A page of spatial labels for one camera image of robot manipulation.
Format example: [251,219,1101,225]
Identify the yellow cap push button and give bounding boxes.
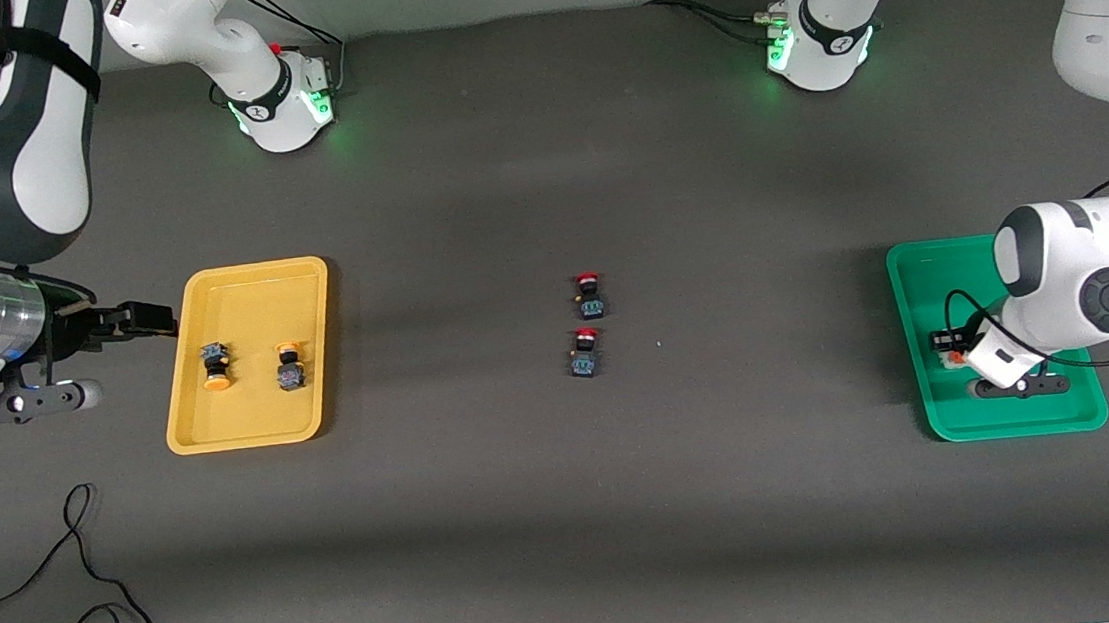
[199,342,236,393]
[273,340,309,394]

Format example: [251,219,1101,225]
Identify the green plastic tray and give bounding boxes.
[885,225,1109,448]

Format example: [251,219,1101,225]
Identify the yellow plastic tray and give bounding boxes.
[151,255,344,457]

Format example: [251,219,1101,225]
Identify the red cap push button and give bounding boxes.
[574,270,608,320]
[567,326,604,379]

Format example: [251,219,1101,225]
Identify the dark grey table mat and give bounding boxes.
[0,0,1109,623]

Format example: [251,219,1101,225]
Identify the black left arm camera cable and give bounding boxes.
[917,0,1109,383]

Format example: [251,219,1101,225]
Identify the black right arm base cables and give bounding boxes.
[241,0,351,103]

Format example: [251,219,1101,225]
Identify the black arm base cables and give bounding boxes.
[643,0,828,55]
[241,0,351,103]

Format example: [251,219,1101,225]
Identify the black left arm base cables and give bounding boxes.
[643,0,828,55]

